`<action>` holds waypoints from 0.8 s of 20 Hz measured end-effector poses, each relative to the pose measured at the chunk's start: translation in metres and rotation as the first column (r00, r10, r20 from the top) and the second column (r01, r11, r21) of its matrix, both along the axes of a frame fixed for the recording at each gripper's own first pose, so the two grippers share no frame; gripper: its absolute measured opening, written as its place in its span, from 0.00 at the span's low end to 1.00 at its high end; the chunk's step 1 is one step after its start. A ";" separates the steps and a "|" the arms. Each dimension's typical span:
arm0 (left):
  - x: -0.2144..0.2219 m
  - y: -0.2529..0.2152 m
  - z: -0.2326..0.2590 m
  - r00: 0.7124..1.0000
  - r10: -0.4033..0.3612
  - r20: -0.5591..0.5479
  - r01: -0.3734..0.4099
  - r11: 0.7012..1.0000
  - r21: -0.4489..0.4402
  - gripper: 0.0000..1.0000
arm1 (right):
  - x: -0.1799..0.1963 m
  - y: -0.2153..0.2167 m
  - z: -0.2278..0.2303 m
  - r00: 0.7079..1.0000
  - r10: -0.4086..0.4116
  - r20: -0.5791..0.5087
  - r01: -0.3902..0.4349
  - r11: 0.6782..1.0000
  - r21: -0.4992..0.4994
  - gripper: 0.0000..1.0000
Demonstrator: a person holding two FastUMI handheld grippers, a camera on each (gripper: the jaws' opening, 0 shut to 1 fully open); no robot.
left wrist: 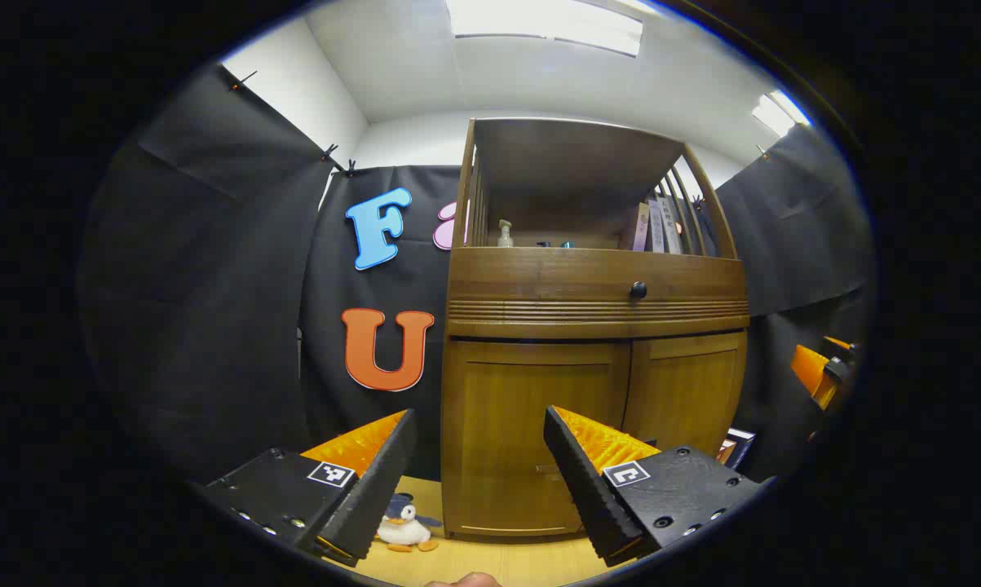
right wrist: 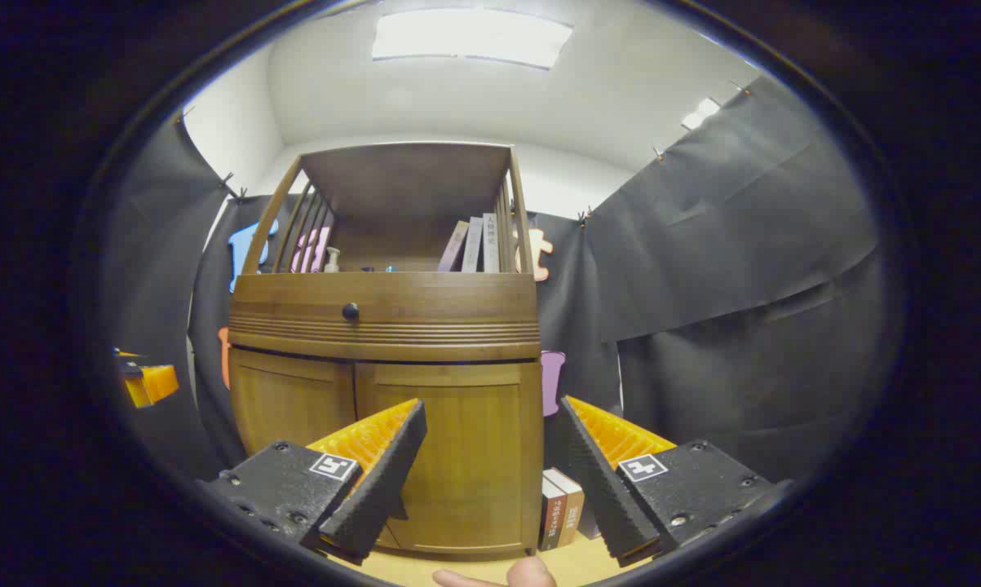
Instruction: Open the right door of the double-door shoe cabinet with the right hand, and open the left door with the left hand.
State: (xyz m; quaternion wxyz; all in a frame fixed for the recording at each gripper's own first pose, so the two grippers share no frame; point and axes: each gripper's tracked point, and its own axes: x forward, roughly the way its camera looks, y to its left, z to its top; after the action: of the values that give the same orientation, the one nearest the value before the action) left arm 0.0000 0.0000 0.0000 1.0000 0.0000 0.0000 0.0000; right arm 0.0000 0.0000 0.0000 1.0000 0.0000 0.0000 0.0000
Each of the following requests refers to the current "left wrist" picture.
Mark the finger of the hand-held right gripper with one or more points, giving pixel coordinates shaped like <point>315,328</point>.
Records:
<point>839,342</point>
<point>812,371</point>

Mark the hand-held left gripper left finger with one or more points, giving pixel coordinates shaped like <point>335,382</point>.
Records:
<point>380,481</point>

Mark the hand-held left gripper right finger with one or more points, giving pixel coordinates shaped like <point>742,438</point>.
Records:
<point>584,481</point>

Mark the wooden cabinet door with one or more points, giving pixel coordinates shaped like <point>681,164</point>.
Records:
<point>498,424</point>
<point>686,391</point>

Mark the wooden double-door shoe cabinet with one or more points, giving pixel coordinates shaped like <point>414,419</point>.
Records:
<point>572,163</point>

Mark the wooden cabinet drawer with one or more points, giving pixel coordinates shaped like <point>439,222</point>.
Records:
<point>539,281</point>

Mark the penguin plush toy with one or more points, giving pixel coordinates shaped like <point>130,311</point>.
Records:
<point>404,530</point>

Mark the dark flat box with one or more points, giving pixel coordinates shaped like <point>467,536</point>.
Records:
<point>739,447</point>

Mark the round dark drawer knob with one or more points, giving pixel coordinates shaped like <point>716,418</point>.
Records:
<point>638,289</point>

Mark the pale grey book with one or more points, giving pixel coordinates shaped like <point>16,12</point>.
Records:
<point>670,227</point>

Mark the pink book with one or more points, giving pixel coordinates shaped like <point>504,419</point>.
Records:
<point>640,228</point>

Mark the small ceiling light panel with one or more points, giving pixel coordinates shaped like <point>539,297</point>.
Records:
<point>779,110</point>

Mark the black backdrop cloth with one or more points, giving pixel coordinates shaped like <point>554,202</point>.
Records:
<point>213,285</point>

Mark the white pump bottle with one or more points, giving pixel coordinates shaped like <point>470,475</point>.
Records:
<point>505,235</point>

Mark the large ceiling light panel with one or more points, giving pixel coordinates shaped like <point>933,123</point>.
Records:
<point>547,20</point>

